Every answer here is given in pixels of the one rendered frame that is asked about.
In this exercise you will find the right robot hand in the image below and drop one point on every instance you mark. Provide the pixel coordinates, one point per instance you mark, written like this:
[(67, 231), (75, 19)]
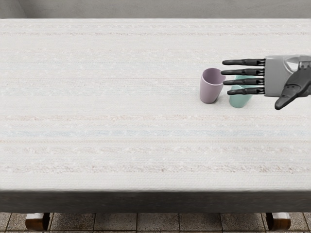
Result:
[(275, 75)]

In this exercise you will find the mint green cup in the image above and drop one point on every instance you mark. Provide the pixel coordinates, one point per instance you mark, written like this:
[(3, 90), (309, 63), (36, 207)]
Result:
[(238, 99)]

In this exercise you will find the lilac cup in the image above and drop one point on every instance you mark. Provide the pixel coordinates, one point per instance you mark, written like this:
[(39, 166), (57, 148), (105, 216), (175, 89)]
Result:
[(209, 91)]

